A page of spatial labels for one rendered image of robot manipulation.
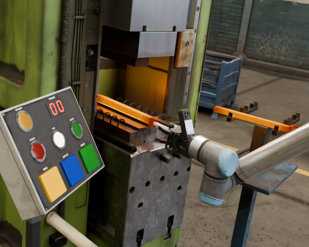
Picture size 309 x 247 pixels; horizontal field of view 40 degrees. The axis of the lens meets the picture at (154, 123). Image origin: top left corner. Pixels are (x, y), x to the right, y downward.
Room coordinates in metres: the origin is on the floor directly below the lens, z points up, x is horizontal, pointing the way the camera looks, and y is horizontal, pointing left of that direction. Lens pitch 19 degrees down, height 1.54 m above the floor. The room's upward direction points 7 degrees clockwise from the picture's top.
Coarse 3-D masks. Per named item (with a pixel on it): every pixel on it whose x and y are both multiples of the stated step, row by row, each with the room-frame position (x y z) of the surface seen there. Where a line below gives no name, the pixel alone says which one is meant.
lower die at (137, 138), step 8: (104, 104) 1.78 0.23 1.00; (104, 112) 1.70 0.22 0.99; (112, 112) 1.71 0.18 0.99; (120, 112) 1.70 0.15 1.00; (104, 120) 1.63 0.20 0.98; (112, 120) 1.64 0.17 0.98; (128, 120) 1.63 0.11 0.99; (136, 120) 1.63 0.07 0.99; (104, 128) 1.62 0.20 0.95; (112, 128) 1.59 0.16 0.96; (120, 128) 1.55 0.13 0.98; (128, 128) 1.56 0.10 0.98; (136, 128) 1.56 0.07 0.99; (144, 128) 1.57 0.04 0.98; (152, 128) 1.61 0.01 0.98; (120, 136) 1.55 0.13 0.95; (128, 136) 1.52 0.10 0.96; (136, 136) 1.54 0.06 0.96; (144, 136) 1.58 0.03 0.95; (152, 136) 1.61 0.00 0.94; (136, 144) 1.55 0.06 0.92
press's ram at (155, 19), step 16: (112, 0) 1.55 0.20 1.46; (128, 0) 1.49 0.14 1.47; (144, 0) 1.52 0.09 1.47; (160, 0) 1.58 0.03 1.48; (176, 0) 1.64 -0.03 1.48; (112, 16) 1.55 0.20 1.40; (128, 16) 1.49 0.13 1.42; (144, 16) 1.53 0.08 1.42; (160, 16) 1.59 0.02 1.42; (176, 16) 1.65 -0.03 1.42
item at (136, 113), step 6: (102, 96) 1.82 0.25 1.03; (108, 102) 1.77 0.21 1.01; (114, 102) 1.75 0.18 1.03; (120, 102) 1.76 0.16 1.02; (120, 108) 1.72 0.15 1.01; (126, 108) 1.69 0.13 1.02; (132, 108) 1.70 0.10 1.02; (132, 114) 1.66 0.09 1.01; (138, 114) 1.64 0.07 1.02; (144, 114) 1.64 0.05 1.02; (144, 120) 1.61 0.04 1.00; (150, 120) 1.58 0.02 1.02; (156, 120) 1.57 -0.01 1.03; (162, 120) 1.58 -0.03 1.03; (168, 126) 1.53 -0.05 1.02
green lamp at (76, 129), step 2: (74, 124) 1.19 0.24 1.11; (76, 124) 1.20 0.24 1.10; (78, 124) 1.21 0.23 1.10; (72, 126) 1.18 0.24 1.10; (74, 126) 1.18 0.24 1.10; (76, 126) 1.19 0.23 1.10; (78, 126) 1.20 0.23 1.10; (74, 128) 1.18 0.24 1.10; (76, 128) 1.19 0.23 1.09; (78, 128) 1.20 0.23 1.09; (80, 128) 1.21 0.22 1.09; (74, 130) 1.18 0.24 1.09; (76, 130) 1.18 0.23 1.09; (78, 130) 1.19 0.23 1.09; (80, 130) 1.20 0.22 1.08; (74, 132) 1.17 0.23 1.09; (76, 132) 1.18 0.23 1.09; (78, 132) 1.19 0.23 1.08; (80, 132) 1.20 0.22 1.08; (76, 134) 1.17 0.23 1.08; (78, 134) 1.19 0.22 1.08; (80, 134) 1.19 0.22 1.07; (78, 136) 1.18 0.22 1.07
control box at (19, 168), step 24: (48, 96) 1.15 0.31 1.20; (72, 96) 1.26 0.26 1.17; (0, 120) 0.95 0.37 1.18; (48, 120) 1.10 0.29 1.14; (72, 120) 1.20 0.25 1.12; (0, 144) 0.95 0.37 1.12; (24, 144) 0.97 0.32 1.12; (48, 144) 1.05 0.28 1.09; (72, 144) 1.14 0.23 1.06; (0, 168) 0.95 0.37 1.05; (24, 168) 0.93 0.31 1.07; (48, 168) 1.00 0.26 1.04; (96, 168) 1.19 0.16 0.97; (24, 192) 0.93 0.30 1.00; (72, 192) 1.04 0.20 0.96; (24, 216) 0.93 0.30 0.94
